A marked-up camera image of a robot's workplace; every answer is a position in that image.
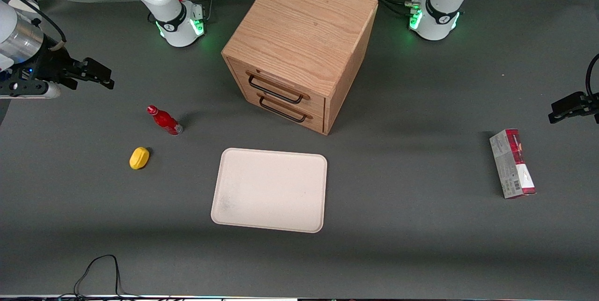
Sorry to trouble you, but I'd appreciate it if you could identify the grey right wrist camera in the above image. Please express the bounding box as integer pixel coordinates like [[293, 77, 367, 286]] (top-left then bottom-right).
[[0, 69, 62, 101]]

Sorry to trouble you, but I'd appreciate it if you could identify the yellow lemon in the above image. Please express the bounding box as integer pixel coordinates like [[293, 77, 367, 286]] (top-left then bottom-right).
[[129, 147, 151, 170]]

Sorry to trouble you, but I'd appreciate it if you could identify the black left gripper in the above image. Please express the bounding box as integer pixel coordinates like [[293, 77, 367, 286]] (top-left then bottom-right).
[[548, 92, 599, 125]]

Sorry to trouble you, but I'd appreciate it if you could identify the grey and red carton box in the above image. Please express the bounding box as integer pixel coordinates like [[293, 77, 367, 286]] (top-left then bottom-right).
[[489, 129, 537, 199]]

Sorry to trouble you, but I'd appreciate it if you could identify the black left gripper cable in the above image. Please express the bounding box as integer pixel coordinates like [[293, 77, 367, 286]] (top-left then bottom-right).
[[586, 53, 599, 100]]

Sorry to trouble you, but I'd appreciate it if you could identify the wooden drawer front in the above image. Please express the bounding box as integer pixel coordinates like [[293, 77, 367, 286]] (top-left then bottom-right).
[[228, 59, 327, 113], [241, 88, 326, 134]]

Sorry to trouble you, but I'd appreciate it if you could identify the wooden drawer cabinet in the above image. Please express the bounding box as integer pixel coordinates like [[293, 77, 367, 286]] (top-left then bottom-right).
[[221, 0, 379, 136]]

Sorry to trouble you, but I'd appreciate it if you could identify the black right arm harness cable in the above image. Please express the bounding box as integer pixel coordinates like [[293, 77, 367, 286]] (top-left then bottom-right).
[[0, 0, 67, 51]]

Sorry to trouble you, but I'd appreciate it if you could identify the black wire drawer handle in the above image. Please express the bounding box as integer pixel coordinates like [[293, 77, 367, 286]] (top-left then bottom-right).
[[247, 73, 309, 104], [257, 94, 313, 123]]

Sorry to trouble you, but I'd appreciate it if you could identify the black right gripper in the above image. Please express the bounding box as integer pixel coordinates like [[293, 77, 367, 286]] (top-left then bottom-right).
[[21, 37, 116, 91]]

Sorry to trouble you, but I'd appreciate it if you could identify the thin black looped cable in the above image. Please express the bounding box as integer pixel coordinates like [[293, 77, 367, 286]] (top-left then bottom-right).
[[73, 254, 141, 300]]

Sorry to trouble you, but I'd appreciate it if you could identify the red coke bottle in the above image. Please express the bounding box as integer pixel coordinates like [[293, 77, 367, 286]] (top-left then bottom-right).
[[146, 105, 183, 136]]

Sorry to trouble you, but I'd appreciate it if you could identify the beige plastic tray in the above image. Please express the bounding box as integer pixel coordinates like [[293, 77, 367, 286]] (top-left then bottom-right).
[[211, 147, 328, 234]]

